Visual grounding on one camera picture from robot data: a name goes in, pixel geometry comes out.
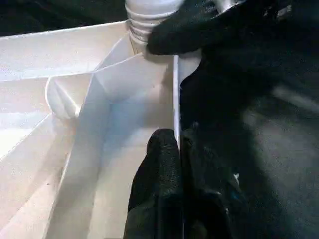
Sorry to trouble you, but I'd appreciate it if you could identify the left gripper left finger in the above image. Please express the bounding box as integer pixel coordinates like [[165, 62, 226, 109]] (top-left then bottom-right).
[[123, 128, 183, 239]]

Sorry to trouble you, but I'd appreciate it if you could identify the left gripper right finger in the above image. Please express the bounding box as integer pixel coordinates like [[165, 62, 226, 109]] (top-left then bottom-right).
[[180, 127, 251, 239]]

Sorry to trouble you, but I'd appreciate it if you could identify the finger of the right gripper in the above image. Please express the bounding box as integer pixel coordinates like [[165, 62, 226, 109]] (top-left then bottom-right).
[[146, 0, 235, 56]]

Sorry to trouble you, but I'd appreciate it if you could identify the white plastic table leg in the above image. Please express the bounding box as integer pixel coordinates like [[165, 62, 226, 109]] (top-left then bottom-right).
[[124, 0, 186, 56]]

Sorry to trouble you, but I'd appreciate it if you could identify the white plastic table top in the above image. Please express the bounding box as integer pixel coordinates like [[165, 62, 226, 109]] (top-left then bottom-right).
[[0, 20, 203, 239]]

